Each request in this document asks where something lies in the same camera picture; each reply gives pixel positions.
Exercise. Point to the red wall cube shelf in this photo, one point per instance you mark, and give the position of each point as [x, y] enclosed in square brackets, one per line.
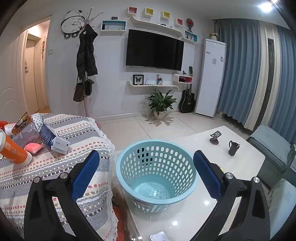
[132, 10]
[179, 21]

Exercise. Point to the hallway door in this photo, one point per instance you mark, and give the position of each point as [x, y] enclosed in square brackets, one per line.
[31, 76]

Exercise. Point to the orange plastic bottle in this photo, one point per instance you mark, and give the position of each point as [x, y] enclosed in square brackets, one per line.
[11, 150]

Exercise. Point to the small white box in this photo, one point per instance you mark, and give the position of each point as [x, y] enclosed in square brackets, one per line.
[10, 129]

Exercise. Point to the pink soft packet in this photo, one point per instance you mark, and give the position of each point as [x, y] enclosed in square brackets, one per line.
[34, 147]

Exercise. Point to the black acoustic guitar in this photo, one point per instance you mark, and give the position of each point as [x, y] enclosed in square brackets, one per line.
[187, 102]

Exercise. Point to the long white box shelf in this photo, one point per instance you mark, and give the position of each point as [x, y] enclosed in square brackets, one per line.
[113, 29]

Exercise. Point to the ceiling lamp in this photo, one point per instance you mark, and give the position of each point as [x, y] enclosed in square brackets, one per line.
[267, 5]

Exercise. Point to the panda wall clock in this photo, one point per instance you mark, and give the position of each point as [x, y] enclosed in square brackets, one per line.
[71, 23]

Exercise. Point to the blue and white curtain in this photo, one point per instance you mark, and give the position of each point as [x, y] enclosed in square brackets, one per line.
[242, 69]

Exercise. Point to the black hanging bag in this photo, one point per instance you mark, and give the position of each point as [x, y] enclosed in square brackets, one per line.
[88, 88]

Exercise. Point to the yellow snack packet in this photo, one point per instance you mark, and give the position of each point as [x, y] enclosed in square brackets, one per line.
[22, 122]

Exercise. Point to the light blue plastic basket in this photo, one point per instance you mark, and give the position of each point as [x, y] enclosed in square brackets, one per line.
[157, 192]

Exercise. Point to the pale cushioned stool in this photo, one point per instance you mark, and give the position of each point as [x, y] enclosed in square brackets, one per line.
[282, 208]

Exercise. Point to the framed butterfly picture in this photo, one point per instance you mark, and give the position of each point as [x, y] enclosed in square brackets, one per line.
[138, 79]

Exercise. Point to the pink coat rack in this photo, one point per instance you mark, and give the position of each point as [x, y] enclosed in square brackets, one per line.
[87, 106]

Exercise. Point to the black flat television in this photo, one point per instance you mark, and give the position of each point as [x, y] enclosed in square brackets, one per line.
[155, 49]

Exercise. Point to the blue lined box shelf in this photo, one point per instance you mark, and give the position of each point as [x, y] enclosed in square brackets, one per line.
[190, 36]

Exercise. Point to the white milk carton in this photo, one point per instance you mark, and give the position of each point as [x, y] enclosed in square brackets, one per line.
[57, 143]

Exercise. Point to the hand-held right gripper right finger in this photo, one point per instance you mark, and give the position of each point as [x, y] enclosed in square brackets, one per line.
[205, 176]

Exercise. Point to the black phone stand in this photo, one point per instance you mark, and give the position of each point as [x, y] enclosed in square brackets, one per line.
[215, 138]

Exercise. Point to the potted flowers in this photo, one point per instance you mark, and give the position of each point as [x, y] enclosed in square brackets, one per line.
[212, 34]

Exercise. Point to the white polka dot cloth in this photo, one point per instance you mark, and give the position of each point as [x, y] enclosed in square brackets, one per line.
[37, 119]

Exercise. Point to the red round fan ornament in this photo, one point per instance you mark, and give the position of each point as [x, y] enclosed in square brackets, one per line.
[190, 22]

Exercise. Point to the black cup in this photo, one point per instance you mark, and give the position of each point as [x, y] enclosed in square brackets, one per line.
[233, 149]

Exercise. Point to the yellow wall cube shelf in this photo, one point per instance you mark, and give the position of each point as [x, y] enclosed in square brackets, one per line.
[149, 12]
[166, 14]

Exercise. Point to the striped woven blanket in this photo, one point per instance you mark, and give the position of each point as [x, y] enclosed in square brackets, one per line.
[87, 139]

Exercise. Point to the low curved white shelf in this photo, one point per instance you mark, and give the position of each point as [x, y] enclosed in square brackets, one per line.
[152, 85]

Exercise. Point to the white paper sheet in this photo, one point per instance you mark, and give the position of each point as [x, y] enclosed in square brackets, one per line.
[159, 236]

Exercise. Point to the white panelled door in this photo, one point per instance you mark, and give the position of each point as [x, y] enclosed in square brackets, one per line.
[10, 81]

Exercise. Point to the pen holder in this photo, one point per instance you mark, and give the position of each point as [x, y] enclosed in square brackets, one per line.
[159, 81]

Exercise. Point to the black coat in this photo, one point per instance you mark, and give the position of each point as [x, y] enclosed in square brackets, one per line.
[86, 53]

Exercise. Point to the clear plastic wrapper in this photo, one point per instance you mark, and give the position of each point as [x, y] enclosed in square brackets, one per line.
[27, 137]

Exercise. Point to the oval pink lined shelf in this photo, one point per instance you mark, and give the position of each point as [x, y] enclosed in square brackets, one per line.
[182, 79]

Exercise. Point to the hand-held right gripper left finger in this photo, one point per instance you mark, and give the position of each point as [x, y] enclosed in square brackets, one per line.
[84, 176]

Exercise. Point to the green potted plant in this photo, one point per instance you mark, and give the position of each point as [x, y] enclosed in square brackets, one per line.
[160, 102]

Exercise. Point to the blue cushioned stool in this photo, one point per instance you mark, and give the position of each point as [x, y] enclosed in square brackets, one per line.
[270, 143]

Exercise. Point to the curved white wall shelf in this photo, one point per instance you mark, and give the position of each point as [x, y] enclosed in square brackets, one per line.
[157, 25]

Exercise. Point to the brown hanging bag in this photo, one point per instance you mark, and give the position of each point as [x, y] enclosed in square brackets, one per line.
[78, 92]

